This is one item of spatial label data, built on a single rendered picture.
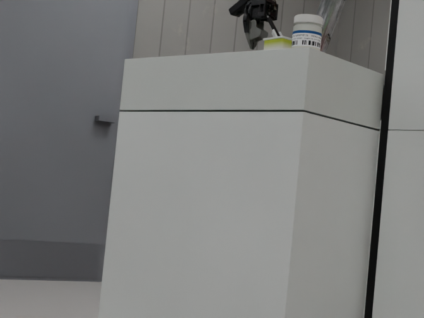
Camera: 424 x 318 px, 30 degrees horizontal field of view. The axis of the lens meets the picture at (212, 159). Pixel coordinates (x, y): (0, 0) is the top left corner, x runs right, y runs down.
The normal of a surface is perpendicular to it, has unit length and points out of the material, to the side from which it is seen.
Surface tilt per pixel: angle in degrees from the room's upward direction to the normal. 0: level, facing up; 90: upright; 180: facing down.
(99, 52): 90
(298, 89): 90
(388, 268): 90
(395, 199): 90
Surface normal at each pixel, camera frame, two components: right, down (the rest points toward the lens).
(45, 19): 0.55, 0.01
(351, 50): -0.83, -0.11
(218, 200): -0.66, -0.10
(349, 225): 0.75, 0.04
